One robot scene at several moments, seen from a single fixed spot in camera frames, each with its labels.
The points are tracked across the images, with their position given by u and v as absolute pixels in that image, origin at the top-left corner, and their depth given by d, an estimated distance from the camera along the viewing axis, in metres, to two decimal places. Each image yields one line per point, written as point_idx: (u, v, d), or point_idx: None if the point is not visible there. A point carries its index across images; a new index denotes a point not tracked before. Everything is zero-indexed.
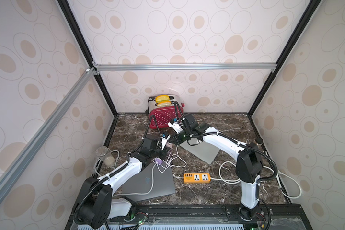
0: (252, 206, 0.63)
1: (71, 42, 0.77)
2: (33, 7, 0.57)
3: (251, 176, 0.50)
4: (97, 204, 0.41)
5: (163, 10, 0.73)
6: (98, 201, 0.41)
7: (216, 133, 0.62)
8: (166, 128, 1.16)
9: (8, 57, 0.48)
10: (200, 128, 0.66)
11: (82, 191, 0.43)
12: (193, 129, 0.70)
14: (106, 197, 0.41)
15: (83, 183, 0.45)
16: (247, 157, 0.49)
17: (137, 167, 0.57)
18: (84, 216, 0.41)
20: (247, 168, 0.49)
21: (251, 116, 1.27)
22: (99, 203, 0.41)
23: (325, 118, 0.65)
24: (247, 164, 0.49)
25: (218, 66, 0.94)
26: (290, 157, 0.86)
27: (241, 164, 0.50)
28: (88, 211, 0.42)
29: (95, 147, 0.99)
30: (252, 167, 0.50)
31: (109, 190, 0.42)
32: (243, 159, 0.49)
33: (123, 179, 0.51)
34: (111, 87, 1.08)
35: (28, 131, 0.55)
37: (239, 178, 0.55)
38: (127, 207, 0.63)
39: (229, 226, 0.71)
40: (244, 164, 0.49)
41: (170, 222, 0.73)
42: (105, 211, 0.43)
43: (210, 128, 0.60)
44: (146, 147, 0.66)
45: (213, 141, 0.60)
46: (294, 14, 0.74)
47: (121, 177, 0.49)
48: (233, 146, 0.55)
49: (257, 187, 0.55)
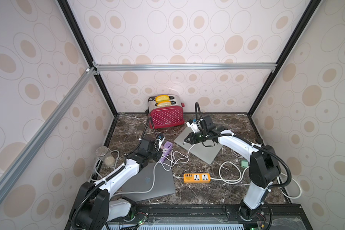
0: (254, 207, 0.63)
1: (71, 42, 0.77)
2: (33, 7, 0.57)
3: (265, 180, 0.48)
4: (95, 210, 0.40)
5: (163, 10, 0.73)
6: (96, 207, 0.40)
7: (231, 135, 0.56)
8: (166, 128, 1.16)
9: (8, 56, 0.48)
10: (216, 130, 0.68)
11: (79, 197, 0.42)
12: (209, 130, 0.72)
14: (103, 201, 0.40)
15: (79, 189, 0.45)
16: (260, 159, 0.48)
17: (134, 169, 0.57)
18: (82, 222, 0.41)
20: (260, 170, 0.47)
21: (251, 116, 1.27)
22: (97, 208, 0.40)
23: (325, 118, 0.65)
24: (261, 166, 0.47)
25: (218, 66, 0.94)
26: (290, 157, 0.86)
27: (255, 166, 0.48)
28: (86, 216, 0.41)
29: (95, 147, 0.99)
30: (267, 172, 0.48)
31: (106, 195, 0.41)
32: (256, 159, 0.48)
33: (121, 181, 0.50)
34: (111, 87, 1.08)
35: (28, 130, 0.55)
37: (253, 181, 0.53)
38: (127, 207, 0.62)
39: (229, 226, 0.71)
40: (257, 165, 0.47)
41: (170, 222, 0.73)
42: (103, 215, 0.43)
43: (226, 130, 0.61)
44: (144, 148, 0.66)
45: (227, 142, 0.60)
46: (294, 14, 0.74)
47: (118, 180, 0.48)
48: (246, 147, 0.54)
49: (266, 191, 0.51)
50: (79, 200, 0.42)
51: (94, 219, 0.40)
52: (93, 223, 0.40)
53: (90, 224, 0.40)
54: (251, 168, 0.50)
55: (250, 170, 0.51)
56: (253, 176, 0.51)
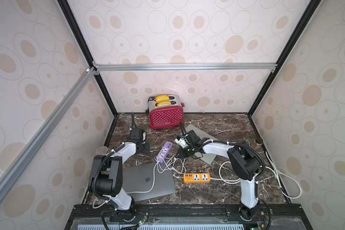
0: (252, 205, 0.63)
1: (71, 42, 0.77)
2: (33, 7, 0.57)
3: (246, 172, 0.52)
4: (113, 172, 0.47)
5: (163, 10, 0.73)
6: (114, 169, 0.47)
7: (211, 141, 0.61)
8: (166, 128, 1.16)
9: (8, 56, 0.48)
10: (200, 142, 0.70)
11: (94, 167, 0.47)
12: (195, 143, 0.79)
14: (119, 164, 0.47)
15: (93, 160, 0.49)
16: (236, 153, 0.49)
17: (132, 147, 0.64)
18: (103, 188, 0.46)
20: (239, 164, 0.52)
21: (251, 116, 1.27)
22: (115, 169, 0.47)
23: (325, 118, 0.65)
24: (238, 159, 0.53)
25: (218, 66, 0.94)
26: (290, 157, 0.86)
27: (234, 160, 0.53)
28: (106, 182, 0.46)
29: (95, 147, 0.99)
30: (247, 165, 0.54)
31: (120, 158, 0.48)
32: (231, 153, 0.54)
33: (125, 155, 0.57)
34: (111, 88, 1.08)
35: (28, 131, 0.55)
37: (239, 177, 0.56)
38: (129, 200, 0.65)
39: (229, 226, 0.71)
40: (235, 159, 0.53)
41: (170, 222, 0.73)
42: (120, 178, 0.48)
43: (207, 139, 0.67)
44: (136, 135, 0.75)
45: (211, 148, 0.66)
46: (294, 14, 0.74)
47: (123, 152, 0.55)
48: (225, 146, 0.61)
49: (256, 185, 0.57)
50: (93, 170, 0.47)
51: (114, 180, 0.46)
52: (114, 185, 0.46)
53: (112, 185, 0.46)
54: (232, 164, 0.55)
55: (233, 167, 0.55)
56: (236, 171, 0.55)
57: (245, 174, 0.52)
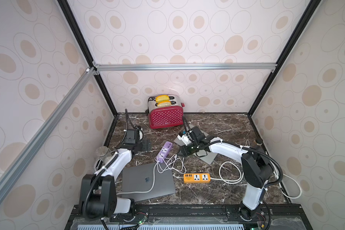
0: (254, 207, 0.62)
1: (71, 42, 0.77)
2: (33, 7, 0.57)
3: (259, 180, 0.48)
4: (104, 194, 0.42)
5: (163, 10, 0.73)
6: (105, 191, 0.42)
7: (220, 142, 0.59)
8: (166, 128, 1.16)
9: (8, 57, 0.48)
10: (206, 139, 0.70)
11: (83, 189, 0.43)
12: (200, 141, 0.73)
14: (111, 184, 0.43)
15: (81, 182, 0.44)
16: (251, 159, 0.49)
17: (128, 155, 0.59)
18: (95, 212, 0.42)
20: (253, 171, 0.48)
21: (251, 116, 1.27)
22: (106, 191, 0.42)
23: (325, 118, 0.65)
24: (252, 166, 0.48)
25: (218, 66, 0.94)
26: (290, 157, 0.86)
27: (247, 166, 0.49)
28: (98, 204, 0.42)
29: (95, 147, 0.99)
30: (260, 172, 0.49)
31: (111, 178, 0.43)
32: (246, 160, 0.49)
33: (119, 168, 0.52)
34: (111, 88, 1.08)
35: (28, 131, 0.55)
37: (248, 182, 0.53)
38: (127, 203, 0.63)
39: (229, 226, 0.71)
40: (248, 166, 0.48)
41: (170, 221, 0.73)
42: (113, 199, 0.45)
43: (215, 138, 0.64)
44: (131, 138, 0.69)
45: (218, 148, 0.61)
46: (294, 15, 0.74)
47: (116, 166, 0.50)
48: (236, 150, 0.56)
49: (263, 190, 0.51)
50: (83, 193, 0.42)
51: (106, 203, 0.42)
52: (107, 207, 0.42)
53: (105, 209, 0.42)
54: (244, 169, 0.51)
55: (244, 172, 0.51)
56: (248, 177, 0.51)
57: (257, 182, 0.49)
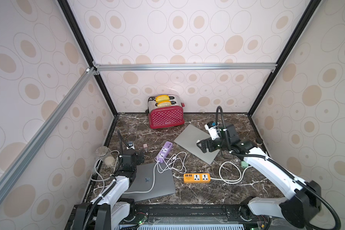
0: (256, 213, 0.63)
1: (71, 42, 0.77)
2: (33, 7, 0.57)
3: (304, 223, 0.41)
4: (99, 226, 0.40)
5: (163, 10, 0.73)
6: (100, 222, 0.41)
7: (265, 158, 0.51)
8: (166, 128, 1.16)
9: (8, 57, 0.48)
10: (242, 145, 0.56)
11: (78, 221, 0.41)
12: (233, 144, 0.60)
14: (107, 214, 0.41)
15: (77, 211, 0.41)
16: (305, 201, 0.39)
17: (125, 182, 0.59)
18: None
20: (302, 212, 0.40)
21: (251, 116, 1.27)
22: (101, 223, 0.40)
23: (325, 118, 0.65)
24: (305, 209, 0.39)
25: (218, 66, 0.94)
26: (290, 157, 0.86)
27: (296, 205, 0.41)
28: None
29: (95, 147, 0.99)
30: (308, 214, 0.39)
31: (107, 207, 0.42)
32: (301, 201, 0.39)
33: (116, 195, 0.51)
34: (111, 88, 1.08)
35: (28, 130, 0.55)
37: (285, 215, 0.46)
38: (127, 208, 0.63)
39: (229, 226, 0.71)
40: (300, 208, 0.40)
41: (170, 221, 0.73)
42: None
43: (255, 148, 0.55)
44: (127, 163, 0.67)
45: (257, 165, 0.51)
46: (294, 15, 0.74)
47: (113, 194, 0.49)
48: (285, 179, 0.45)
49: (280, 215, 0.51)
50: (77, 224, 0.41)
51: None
52: None
53: None
54: (289, 204, 0.49)
55: (285, 206, 0.48)
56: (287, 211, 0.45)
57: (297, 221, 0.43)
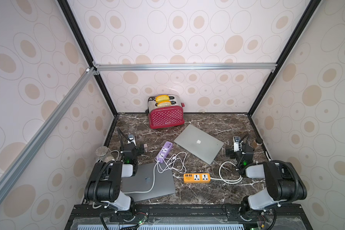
0: (254, 208, 0.64)
1: (71, 42, 0.77)
2: (33, 6, 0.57)
3: (278, 191, 0.46)
4: (113, 175, 0.47)
5: (163, 10, 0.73)
6: (114, 172, 0.48)
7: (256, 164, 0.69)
8: (166, 128, 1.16)
9: (8, 56, 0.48)
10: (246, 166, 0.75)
11: (94, 174, 0.48)
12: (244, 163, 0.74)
14: (120, 166, 0.50)
15: (94, 166, 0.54)
16: (273, 166, 0.51)
17: (129, 169, 0.65)
18: (100, 195, 0.44)
20: (273, 174, 0.49)
21: (251, 115, 1.27)
22: (116, 172, 0.48)
23: (325, 118, 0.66)
24: (273, 170, 0.50)
25: (218, 66, 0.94)
26: (290, 157, 0.85)
27: (268, 170, 0.51)
28: (104, 186, 0.45)
29: (95, 147, 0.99)
30: (280, 178, 0.48)
31: (120, 162, 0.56)
32: (268, 163, 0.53)
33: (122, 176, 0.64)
34: (111, 88, 1.08)
35: (28, 130, 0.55)
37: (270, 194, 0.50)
38: (128, 200, 0.64)
39: (229, 226, 0.71)
40: (270, 170, 0.50)
41: (170, 222, 0.73)
42: (118, 183, 0.48)
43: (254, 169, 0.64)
44: (128, 156, 0.73)
45: (254, 169, 0.64)
46: (294, 14, 0.74)
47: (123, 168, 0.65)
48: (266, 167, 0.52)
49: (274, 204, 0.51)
50: (93, 177, 0.47)
51: (111, 187, 0.45)
52: (113, 186, 0.45)
53: (111, 188, 0.45)
54: (267, 178, 0.51)
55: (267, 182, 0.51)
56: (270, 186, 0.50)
57: (275, 192, 0.47)
